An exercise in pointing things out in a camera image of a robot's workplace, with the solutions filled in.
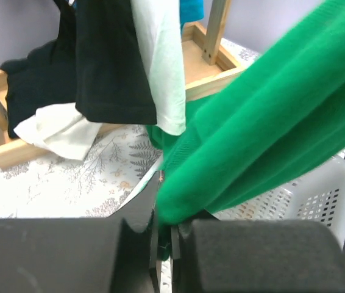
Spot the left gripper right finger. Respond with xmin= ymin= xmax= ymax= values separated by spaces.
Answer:
xmin=171 ymin=212 xmax=345 ymax=292

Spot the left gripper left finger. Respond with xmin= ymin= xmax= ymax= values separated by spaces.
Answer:
xmin=0 ymin=171 xmax=164 ymax=292

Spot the white plastic basket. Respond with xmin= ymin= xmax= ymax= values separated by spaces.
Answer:
xmin=215 ymin=156 xmax=345 ymax=247

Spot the bright green t shirt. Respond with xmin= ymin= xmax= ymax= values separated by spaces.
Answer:
xmin=147 ymin=1 xmax=345 ymax=259

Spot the teal blue t shirt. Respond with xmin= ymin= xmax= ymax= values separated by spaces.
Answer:
xmin=179 ymin=0 xmax=204 ymax=24

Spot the black t shirt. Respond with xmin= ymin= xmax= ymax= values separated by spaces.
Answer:
xmin=55 ymin=1 xmax=157 ymax=125

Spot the white t shirt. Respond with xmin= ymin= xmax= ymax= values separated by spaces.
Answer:
xmin=131 ymin=0 xmax=186 ymax=136

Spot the black and white garment pile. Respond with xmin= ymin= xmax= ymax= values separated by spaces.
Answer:
xmin=0 ymin=40 xmax=101 ymax=161

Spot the right wooden clothes rack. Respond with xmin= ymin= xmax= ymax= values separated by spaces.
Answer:
xmin=0 ymin=1 xmax=244 ymax=170

